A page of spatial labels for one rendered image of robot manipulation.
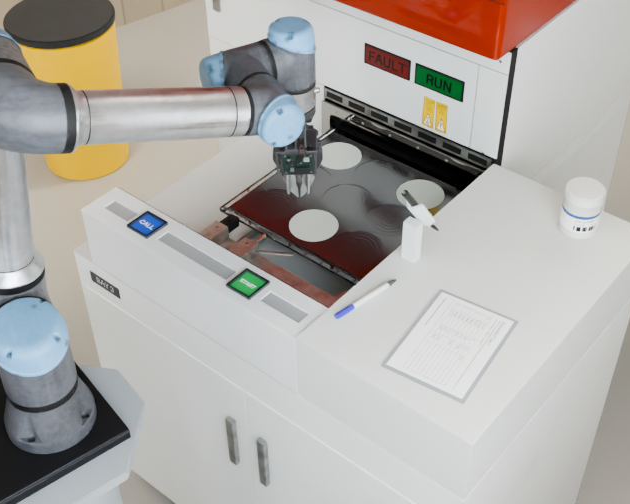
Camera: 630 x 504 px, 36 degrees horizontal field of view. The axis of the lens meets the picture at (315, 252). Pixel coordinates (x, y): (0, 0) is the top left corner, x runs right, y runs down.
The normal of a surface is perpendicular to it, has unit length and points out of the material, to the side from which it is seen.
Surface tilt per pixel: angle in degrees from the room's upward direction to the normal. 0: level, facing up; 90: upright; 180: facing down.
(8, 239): 90
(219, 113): 66
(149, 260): 90
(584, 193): 0
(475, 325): 0
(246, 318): 90
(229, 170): 0
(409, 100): 90
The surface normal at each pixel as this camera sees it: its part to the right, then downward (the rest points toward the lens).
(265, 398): -0.64, 0.52
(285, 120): 0.46, 0.59
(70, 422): 0.69, 0.21
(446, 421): -0.01, -0.75
